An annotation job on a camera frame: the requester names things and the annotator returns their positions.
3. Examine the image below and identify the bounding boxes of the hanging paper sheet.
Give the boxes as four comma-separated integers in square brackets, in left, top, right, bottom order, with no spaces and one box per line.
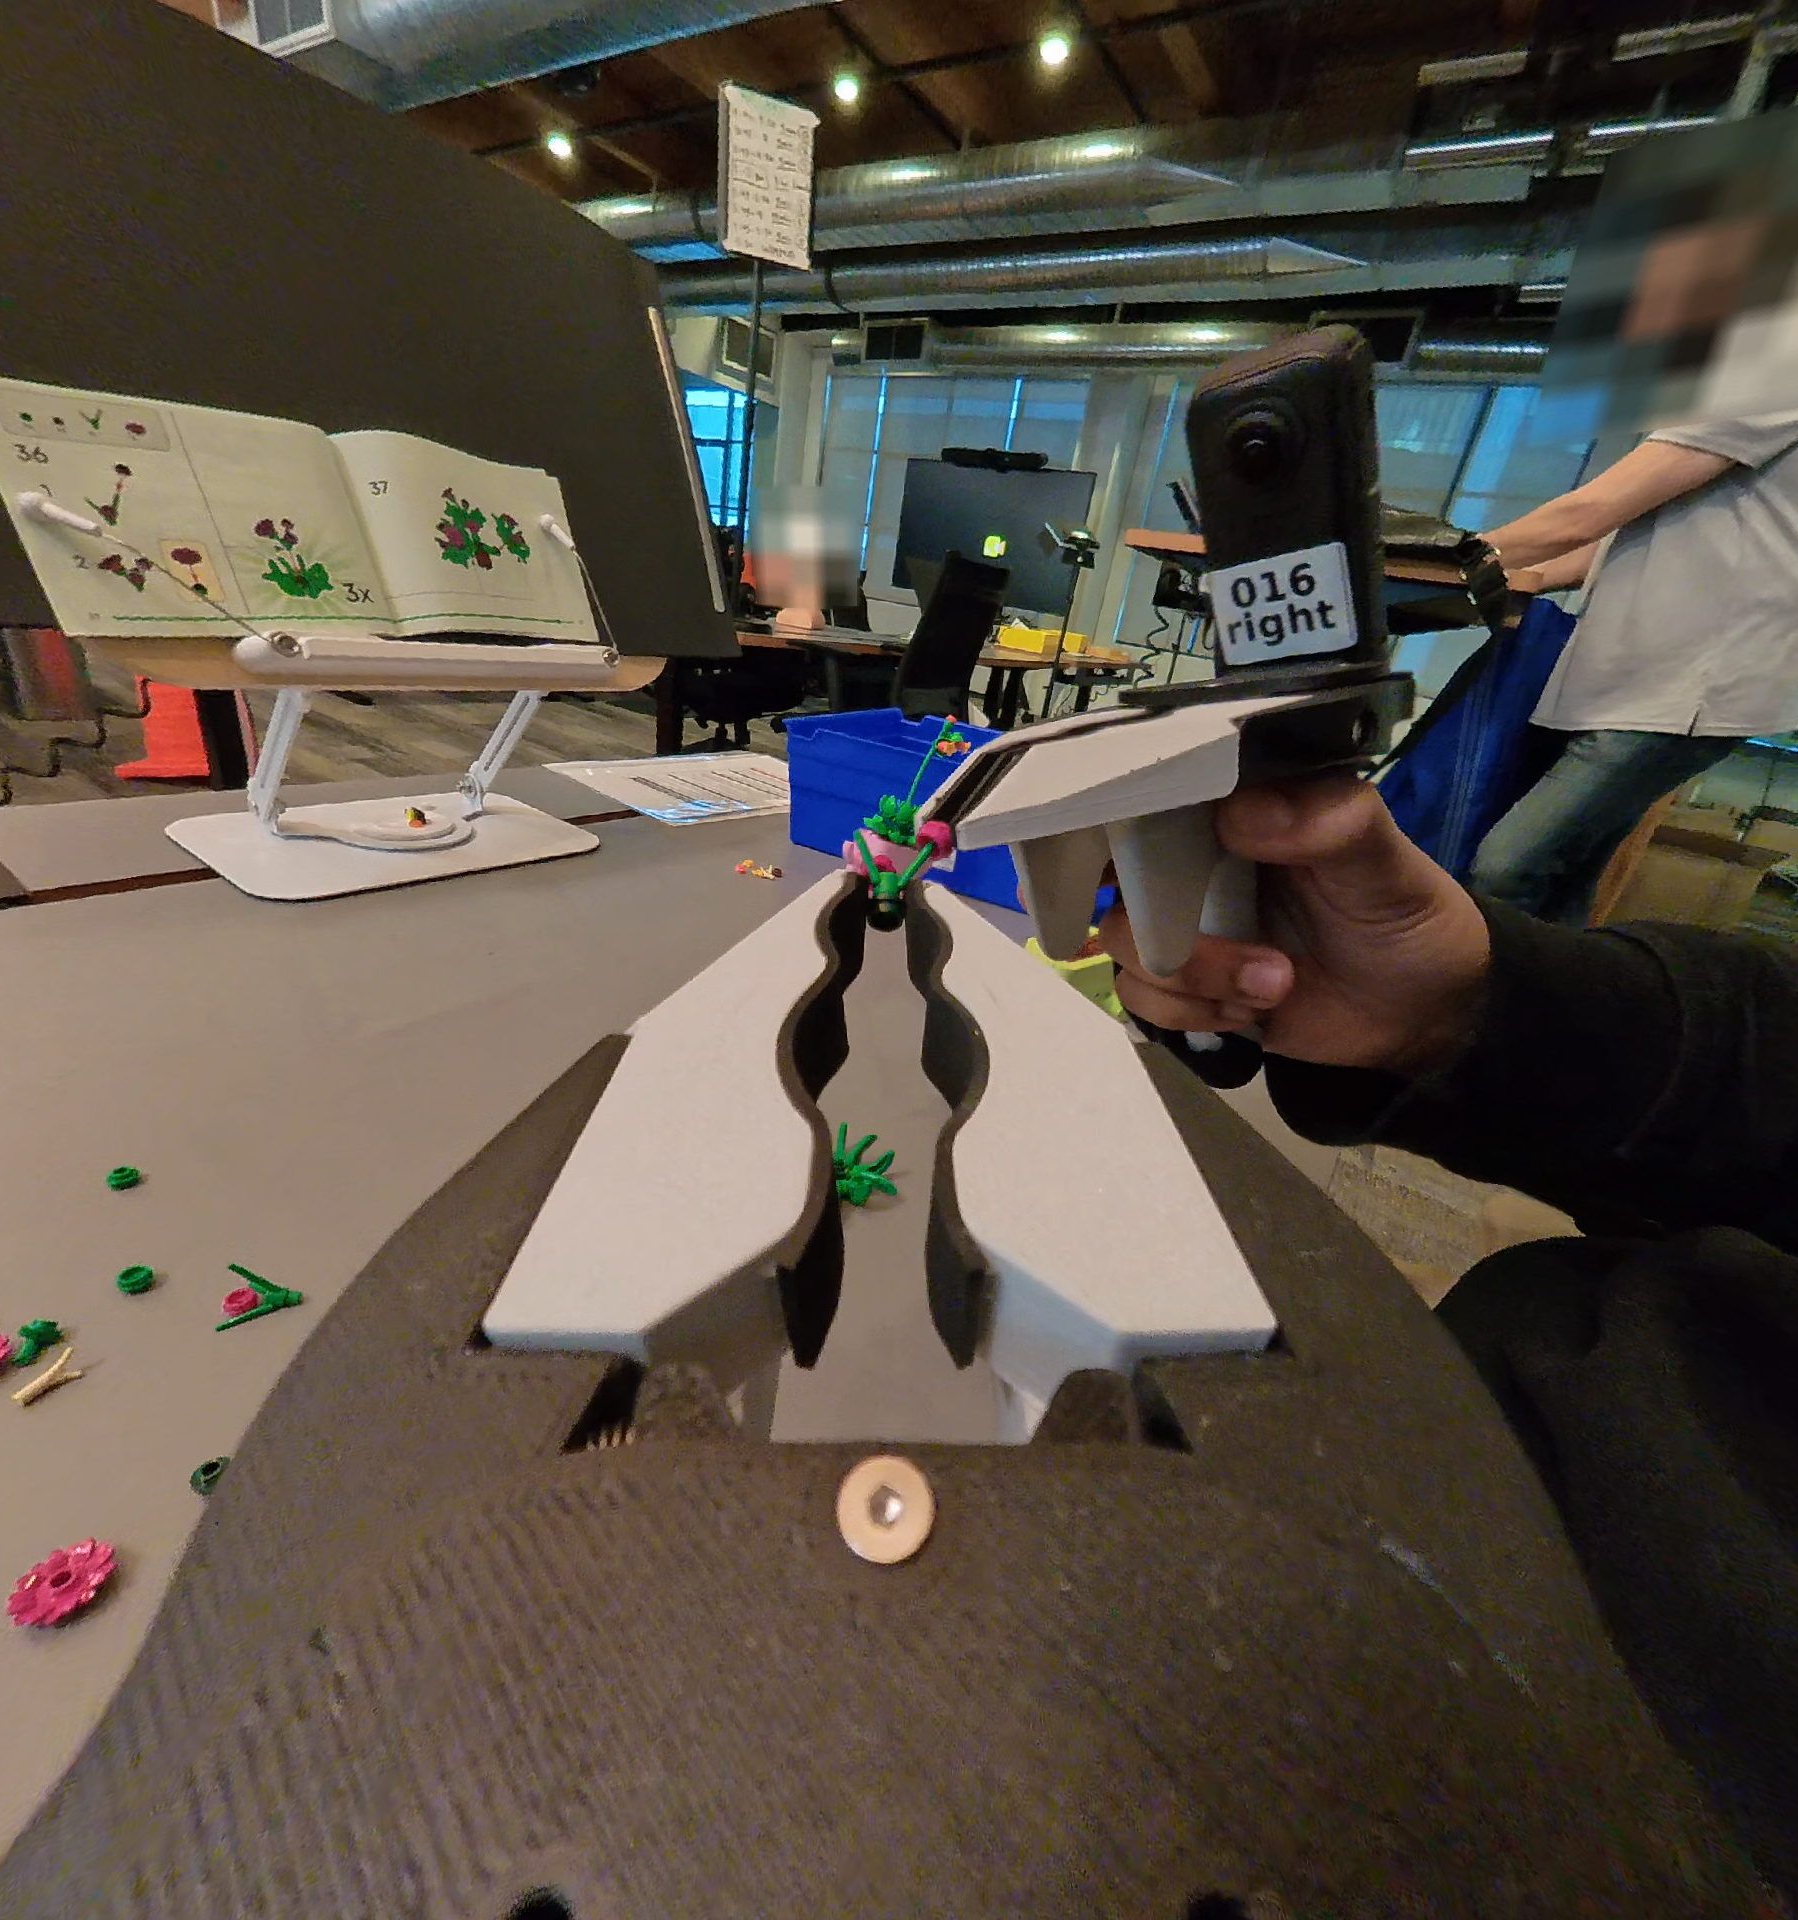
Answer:
[712,80,818,272]

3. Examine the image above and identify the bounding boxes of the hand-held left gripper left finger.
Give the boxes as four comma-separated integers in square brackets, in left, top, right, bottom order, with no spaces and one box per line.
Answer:
[477,867,859,1444]

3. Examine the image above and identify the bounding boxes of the white book stand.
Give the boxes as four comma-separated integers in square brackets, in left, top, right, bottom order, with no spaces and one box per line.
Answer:
[21,491,625,904]

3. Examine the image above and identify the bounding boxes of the scattered small toy pieces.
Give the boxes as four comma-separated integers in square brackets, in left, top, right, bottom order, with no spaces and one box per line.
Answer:
[0,1162,310,1631]

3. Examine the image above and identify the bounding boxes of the cardboard box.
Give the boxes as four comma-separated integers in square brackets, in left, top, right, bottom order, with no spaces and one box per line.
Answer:
[1585,808,1798,932]

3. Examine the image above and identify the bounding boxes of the black standing desk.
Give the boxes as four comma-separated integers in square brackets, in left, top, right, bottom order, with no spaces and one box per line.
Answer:
[1123,507,1531,634]

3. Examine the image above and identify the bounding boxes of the blue jacket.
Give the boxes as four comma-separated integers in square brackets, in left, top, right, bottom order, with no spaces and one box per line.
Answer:
[1375,590,1585,886]

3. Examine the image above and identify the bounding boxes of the dark desk divider panel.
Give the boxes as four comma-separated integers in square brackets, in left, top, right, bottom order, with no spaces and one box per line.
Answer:
[0,0,745,662]

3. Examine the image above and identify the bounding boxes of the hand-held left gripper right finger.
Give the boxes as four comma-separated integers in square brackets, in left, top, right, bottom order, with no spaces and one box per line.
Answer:
[903,880,1279,1444]

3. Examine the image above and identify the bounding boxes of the pink toy flower pot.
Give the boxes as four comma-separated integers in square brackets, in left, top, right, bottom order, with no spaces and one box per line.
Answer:
[838,714,976,890]

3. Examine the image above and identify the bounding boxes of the person's right forearm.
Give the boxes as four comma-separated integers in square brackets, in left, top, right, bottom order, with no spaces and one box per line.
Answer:
[1266,897,1798,1277]

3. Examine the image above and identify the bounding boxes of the person's right hand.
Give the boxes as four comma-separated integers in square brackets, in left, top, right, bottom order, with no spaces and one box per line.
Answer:
[1099,777,1494,1075]

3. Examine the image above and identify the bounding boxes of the lime toy flower pot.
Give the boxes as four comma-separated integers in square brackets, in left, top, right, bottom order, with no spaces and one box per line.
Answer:
[1023,929,1135,1027]

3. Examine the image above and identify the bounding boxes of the black office chair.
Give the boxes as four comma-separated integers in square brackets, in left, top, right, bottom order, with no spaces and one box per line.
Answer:
[889,551,1014,722]

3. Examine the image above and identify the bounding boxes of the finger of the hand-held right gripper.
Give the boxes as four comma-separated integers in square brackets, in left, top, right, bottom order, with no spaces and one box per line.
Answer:
[910,729,1120,964]
[957,702,1263,980]

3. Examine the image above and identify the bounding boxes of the orange cone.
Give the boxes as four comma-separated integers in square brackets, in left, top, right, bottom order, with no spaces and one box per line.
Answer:
[114,674,257,786]

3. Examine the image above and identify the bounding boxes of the open instruction booklet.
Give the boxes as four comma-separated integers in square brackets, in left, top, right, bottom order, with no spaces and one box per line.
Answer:
[0,369,603,644]

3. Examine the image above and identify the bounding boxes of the large blue plastic bin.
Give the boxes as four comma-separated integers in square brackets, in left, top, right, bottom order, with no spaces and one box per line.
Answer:
[782,709,1126,917]

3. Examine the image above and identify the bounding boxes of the black monitor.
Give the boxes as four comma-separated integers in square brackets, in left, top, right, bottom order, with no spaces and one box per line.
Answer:
[889,449,1106,616]

